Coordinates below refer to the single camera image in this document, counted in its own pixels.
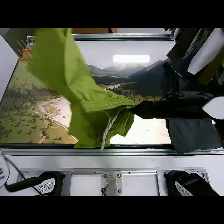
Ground green garment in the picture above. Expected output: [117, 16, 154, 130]
[27, 27, 138, 150]

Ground dark grey garment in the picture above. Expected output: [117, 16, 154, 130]
[166, 116, 223, 155]

